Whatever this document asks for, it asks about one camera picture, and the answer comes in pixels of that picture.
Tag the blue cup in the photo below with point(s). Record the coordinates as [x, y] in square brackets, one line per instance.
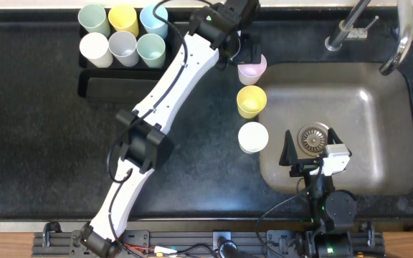
[154, 19]

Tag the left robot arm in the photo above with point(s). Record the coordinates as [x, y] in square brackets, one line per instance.
[170, 89]

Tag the black tray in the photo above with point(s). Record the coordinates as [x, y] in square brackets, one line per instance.
[113, 89]
[170, 44]

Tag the mounting rail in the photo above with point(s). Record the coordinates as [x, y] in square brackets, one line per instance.
[192, 240]

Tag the pink cup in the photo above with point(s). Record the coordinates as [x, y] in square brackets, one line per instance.
[251, 71]

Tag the steel sink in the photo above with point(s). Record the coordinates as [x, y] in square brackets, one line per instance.
[371, 125]

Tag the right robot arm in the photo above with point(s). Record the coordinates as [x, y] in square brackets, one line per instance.
[339, 208]

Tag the yellow cup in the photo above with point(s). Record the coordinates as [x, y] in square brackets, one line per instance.
[123, 18]
[251, 102]

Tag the steel tap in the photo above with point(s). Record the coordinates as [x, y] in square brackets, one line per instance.
[335, 41]

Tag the grey cup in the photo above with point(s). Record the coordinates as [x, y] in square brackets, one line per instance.
[123, 46]

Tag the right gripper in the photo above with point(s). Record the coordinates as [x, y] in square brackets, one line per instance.
[299, 169]

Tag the green cup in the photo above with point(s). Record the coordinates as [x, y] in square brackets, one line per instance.
[151, 50]
[92, 18]

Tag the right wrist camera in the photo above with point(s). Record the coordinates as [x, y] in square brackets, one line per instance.
[333, 159]

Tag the white cup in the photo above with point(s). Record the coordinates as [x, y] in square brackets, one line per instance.
[94, 48]
[253, 138]

